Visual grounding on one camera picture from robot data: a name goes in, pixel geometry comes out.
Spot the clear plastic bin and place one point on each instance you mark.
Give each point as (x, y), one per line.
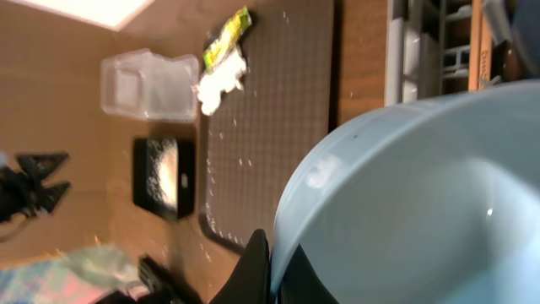
(145, 86)

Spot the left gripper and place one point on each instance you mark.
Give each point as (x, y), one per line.
(17, 188)

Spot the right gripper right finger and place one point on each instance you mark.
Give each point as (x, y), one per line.
(300, 283)

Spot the wooden chopstick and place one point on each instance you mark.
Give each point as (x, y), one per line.
(486, 49)
(475, 45)

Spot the green yellow snack wrapper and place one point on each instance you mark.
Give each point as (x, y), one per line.
(230, 33)

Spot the dark blue plate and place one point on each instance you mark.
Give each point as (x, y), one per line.
(525, 35)

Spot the brown serving tray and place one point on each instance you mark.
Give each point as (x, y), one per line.
(260, 134)

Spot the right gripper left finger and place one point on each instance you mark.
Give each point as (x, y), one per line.
(249, 282)

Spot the light blue bowl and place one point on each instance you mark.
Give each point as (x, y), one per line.
(434, 201)

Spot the black plastic bin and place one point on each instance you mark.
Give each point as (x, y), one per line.
(186, 180)

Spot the white tissue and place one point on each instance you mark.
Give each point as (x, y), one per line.
(222, 80)

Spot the pile of white rice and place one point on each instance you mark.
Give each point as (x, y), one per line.
(162, 174)

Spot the grey dishwasher rack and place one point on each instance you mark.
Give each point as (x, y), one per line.
(428, 47)

